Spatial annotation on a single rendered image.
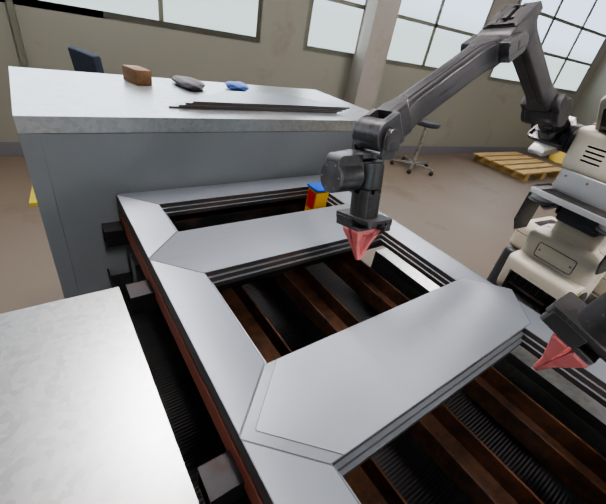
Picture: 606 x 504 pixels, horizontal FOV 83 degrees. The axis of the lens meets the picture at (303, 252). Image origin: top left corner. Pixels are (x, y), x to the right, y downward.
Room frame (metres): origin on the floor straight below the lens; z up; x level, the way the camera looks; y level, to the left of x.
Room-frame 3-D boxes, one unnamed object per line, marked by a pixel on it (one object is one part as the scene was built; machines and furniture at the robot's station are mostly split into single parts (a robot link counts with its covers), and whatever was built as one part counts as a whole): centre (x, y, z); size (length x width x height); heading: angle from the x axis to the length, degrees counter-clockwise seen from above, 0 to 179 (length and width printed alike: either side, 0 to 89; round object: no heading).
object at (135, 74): (1.34, 0.72, 1.08); 0.10 x 0.06 x 0.05; 55
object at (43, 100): (1.39, 0.40, 1.03); 1.30 x 0.60 x 0.04; 131
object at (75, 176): (1.18, 0.22, 0.51); 1.30 x 0.04 x 1.01; 131
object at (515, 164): (5.70, -3.10, 0.06); 1.32 x 0.91 x 0.12; 124
